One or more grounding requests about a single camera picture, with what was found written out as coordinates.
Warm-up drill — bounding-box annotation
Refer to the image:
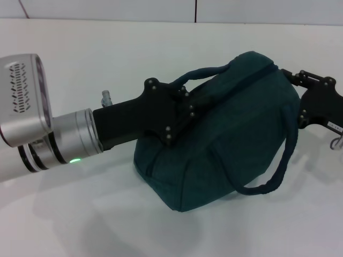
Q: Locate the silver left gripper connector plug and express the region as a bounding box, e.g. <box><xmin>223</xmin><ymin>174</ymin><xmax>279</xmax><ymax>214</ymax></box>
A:
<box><xmin>101</xmin><ymin>90</ymin><xmax>114</xmax><ymax>108</ymax></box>

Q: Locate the dark teal fabric bag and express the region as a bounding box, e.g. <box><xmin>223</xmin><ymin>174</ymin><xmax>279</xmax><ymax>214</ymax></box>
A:
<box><xmin>132</xmin><ymin>50</ymin><xmax>301</xmax><ymax>213</ymax></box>

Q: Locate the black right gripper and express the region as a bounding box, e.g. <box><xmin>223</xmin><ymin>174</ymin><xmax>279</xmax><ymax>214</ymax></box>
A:
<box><xmin>281</xmin><ymin>69</ymin><xmax>343</xmax><ymax>135</ymax></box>

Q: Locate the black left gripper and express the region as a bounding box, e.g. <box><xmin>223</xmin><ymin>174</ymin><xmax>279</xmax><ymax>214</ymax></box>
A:
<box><xmin>92</xmin><ymin>78</ymin><xmax>196</xmax><ymax>151</ymax></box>

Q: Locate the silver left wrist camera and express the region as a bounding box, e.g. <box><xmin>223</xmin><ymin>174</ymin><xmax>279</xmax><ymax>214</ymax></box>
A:
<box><xmin>0</xmin><ymin>53</ymin><xmax>53</xmax><ymax>148</ymax></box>

